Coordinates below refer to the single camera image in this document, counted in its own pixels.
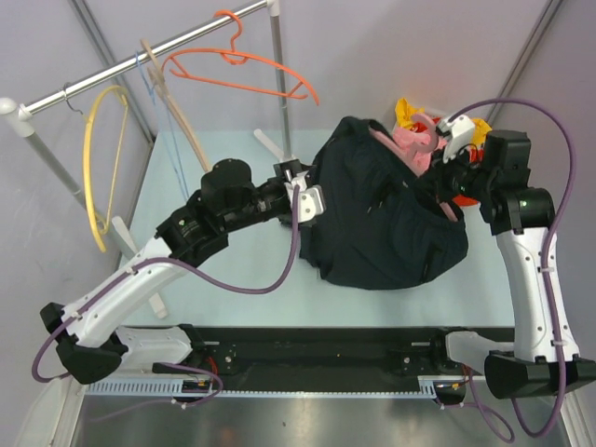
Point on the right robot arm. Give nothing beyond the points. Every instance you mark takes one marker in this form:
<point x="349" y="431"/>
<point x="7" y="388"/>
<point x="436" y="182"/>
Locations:
<point x="544" y="359"/>

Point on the pink garment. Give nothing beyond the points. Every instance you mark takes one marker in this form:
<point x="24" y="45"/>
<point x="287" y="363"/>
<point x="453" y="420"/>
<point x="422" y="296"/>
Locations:
<point x="410" y="143"/>

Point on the white cable duct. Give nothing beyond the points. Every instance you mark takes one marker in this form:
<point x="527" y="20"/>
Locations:
<point x="425" y="388"/>

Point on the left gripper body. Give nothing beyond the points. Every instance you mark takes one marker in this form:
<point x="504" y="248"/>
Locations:
<point x="288" y="171"/>

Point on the dark navy shorts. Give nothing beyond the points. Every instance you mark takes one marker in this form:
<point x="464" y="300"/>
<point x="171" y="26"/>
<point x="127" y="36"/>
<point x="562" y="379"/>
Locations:
<point x="378" y="232"/>

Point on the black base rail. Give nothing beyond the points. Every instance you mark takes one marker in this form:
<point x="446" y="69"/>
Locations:
<point x="320" y="360"/>

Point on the yellow garment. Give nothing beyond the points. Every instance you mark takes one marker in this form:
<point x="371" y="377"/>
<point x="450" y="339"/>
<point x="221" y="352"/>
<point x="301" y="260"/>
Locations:
<point x="404" y="117"/>

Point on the orange hanger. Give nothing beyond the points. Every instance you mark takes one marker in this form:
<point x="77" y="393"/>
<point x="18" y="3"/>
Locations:
<point x="302" y="89"/>

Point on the red orange garment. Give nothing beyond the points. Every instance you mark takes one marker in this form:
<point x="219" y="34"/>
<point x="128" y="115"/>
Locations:
<point x="475" y="154"/>

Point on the clothes rack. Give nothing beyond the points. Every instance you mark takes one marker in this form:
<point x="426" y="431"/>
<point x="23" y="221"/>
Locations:
<point x="218" y="36"/>

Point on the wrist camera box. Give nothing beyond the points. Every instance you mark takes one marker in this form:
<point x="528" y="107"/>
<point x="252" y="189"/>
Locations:
<point x="310" y="204"/>
<point x="457" y="131"/>

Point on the pink hanger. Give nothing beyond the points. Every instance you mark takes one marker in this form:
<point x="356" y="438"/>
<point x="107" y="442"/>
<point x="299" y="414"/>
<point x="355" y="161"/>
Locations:
<point x="389" y="143"/>

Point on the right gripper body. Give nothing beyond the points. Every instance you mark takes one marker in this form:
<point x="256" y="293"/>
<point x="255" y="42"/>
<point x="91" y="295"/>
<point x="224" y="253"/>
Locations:
<point x="454" y="178"/>

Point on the beige hanger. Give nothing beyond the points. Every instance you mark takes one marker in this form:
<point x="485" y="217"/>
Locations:
<point x="158" y="79"/>

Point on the blue wire hanger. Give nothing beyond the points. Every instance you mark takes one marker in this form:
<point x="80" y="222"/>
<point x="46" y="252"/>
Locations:
<point x="169" y="141"/>

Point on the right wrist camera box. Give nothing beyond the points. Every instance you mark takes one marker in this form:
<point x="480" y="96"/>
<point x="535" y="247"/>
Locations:
<point x="457" y="131"/>

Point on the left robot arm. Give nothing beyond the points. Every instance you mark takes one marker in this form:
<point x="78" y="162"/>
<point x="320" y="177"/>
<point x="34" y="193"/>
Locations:
<point x="90" y="337"/>

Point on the yellow hanger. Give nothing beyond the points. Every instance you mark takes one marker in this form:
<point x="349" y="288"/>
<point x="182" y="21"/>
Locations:
<point x="100" y="223"/>

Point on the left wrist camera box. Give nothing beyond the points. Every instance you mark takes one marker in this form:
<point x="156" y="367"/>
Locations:
<point x="310" y="204"/>

